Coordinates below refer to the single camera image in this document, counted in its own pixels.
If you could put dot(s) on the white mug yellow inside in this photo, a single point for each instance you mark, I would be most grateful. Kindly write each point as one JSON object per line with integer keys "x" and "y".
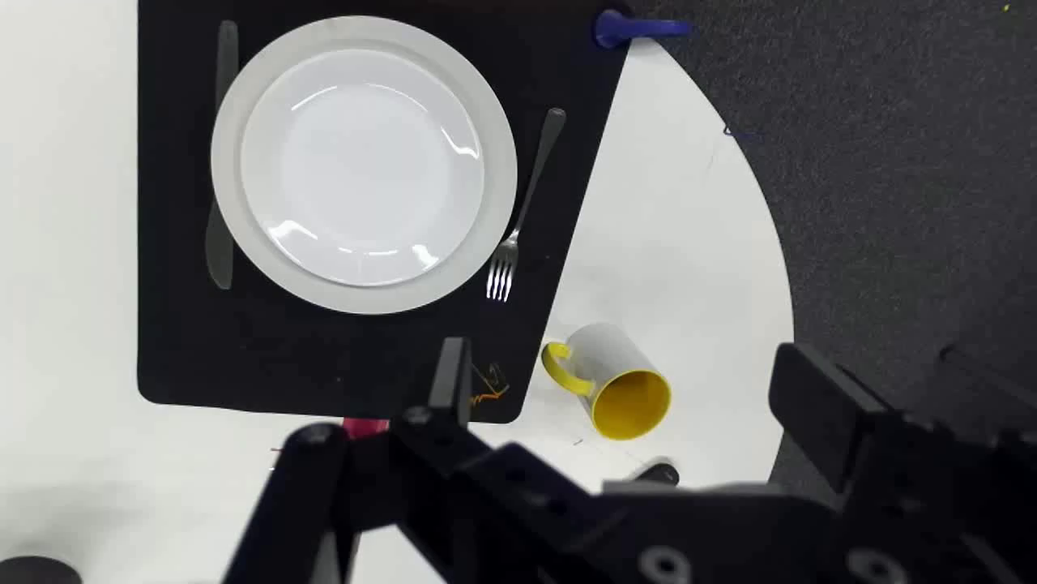
{"x": 633, "y": 408}

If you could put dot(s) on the black placemat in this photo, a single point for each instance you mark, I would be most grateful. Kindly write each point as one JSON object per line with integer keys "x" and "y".
{"x": 174, "y": 346}

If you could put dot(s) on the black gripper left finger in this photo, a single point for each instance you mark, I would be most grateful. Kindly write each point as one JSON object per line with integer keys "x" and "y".
{"x": 452, "y": 378}

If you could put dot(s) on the black computer mouse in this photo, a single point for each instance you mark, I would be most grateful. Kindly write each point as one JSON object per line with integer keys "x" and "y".
{"x": 660, "y": 471}

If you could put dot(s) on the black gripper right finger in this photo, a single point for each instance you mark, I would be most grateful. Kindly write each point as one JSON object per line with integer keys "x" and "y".
{"x": 820, "y": 409}

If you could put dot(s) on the silver fork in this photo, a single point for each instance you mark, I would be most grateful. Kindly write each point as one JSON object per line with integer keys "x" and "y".
{"x": 502, "y": 278}

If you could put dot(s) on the small white plate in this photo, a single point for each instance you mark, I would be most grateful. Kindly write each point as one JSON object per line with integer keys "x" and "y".
{"x": 368, "y": 163}

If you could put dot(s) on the blue clamp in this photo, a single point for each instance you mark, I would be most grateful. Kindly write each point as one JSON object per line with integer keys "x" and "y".
{"x": 616, "y": 26}

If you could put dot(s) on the large white plate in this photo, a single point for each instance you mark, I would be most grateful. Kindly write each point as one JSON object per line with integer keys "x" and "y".
{"x": 359, "y": 302}

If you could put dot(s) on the grey table knife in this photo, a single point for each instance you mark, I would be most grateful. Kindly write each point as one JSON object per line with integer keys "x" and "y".
{"x": 221, "y": 239}

